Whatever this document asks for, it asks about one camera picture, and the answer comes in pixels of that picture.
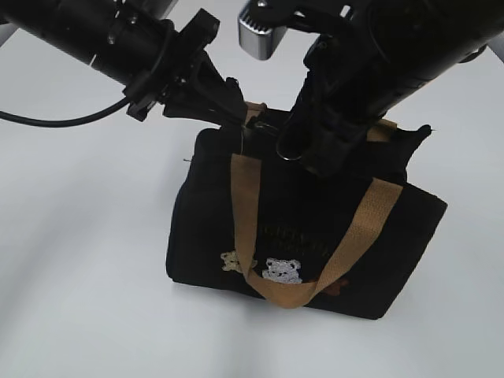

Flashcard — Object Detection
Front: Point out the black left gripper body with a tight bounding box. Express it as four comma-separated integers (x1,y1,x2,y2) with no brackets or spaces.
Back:
124,9,244,125

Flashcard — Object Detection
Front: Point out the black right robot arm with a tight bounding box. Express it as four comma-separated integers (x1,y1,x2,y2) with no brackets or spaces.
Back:
276,1,503,176

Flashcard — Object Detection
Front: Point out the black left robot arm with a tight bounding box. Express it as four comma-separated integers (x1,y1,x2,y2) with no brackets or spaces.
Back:
1,0,247,128

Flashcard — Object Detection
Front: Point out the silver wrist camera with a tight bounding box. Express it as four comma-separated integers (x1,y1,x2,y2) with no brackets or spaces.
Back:
238,6,287,61

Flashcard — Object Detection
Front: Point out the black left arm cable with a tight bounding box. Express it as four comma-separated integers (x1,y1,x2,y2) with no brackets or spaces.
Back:
0,98,131,128

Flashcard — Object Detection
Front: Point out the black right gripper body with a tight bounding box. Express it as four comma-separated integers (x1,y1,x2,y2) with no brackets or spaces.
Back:
276,35,387,176

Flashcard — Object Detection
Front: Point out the black canvas tote bag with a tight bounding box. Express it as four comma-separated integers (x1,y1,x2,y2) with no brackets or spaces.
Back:
166,104,447,320

